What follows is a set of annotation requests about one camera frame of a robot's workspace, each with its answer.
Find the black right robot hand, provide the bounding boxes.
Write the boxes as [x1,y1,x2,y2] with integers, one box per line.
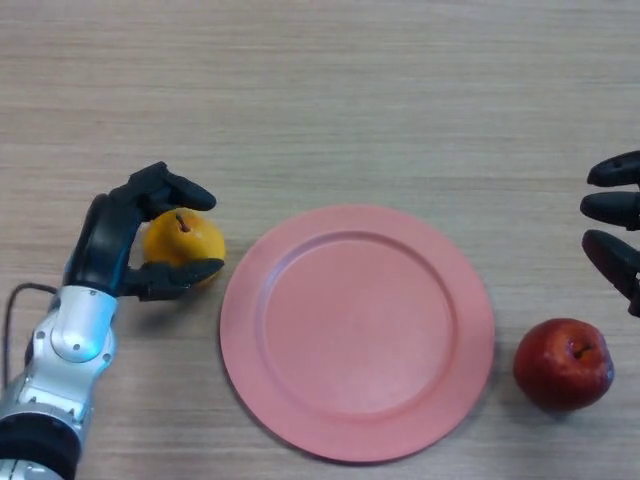
[581,151,640,317]

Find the pink round plate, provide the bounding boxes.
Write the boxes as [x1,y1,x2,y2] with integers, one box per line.
[219,203,496,462]

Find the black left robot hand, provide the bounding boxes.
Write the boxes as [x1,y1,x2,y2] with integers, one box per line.
[64,161,225,303]

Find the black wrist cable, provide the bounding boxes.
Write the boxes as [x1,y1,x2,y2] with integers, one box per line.
[2,283,61,386]

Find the red apple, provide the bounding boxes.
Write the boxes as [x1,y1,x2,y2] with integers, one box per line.
[512,317,615,412]

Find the yellow pear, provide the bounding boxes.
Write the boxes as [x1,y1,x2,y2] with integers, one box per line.
[142,209,227,289]

